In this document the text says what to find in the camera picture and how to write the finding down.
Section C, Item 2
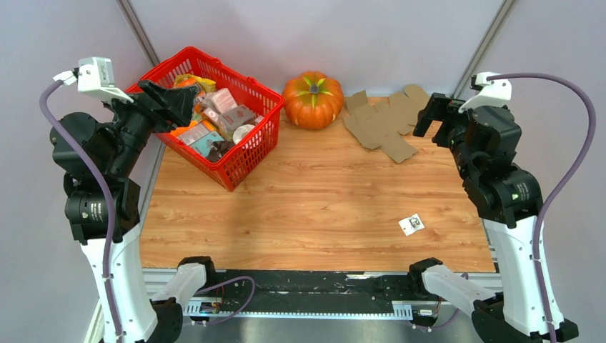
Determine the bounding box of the brown cardboard box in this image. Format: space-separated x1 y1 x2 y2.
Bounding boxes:
344 84 429 163

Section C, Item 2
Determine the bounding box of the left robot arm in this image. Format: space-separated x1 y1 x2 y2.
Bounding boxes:
50 80 219 342

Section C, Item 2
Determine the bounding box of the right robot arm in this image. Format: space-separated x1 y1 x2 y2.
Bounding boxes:
407 93 579 342

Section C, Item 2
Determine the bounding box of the orange snack box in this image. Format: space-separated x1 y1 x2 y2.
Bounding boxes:
170 119 217 137

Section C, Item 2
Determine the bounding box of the teal box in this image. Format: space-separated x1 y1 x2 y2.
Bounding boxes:
189 131 224 158

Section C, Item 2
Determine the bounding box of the grey pink box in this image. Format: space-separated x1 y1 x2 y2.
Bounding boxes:
218 105 256 134

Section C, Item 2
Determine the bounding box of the yellow snack bag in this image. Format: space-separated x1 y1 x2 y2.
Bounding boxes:
172 74 217 94

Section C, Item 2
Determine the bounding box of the white tape roll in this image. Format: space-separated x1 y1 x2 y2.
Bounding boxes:
232 124 255 144

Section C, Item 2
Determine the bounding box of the red plastic shopping basket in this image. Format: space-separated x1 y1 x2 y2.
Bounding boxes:
140 46 284 191

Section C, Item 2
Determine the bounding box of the small white packet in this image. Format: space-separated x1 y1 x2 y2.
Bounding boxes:
398 214 424 236

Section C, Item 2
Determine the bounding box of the orange pumpkin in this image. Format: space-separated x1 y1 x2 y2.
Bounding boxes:
282 71 344 130

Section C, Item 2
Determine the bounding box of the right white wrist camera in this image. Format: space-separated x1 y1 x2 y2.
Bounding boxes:
458 72 512 114

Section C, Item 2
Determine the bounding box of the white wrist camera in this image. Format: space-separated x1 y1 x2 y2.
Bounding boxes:
53 56 134 104
458 72 512 114

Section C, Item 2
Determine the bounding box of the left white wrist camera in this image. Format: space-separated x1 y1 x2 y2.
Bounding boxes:
53 56 134 104

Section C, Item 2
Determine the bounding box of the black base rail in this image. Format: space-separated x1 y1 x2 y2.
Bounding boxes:
186 269 445 319

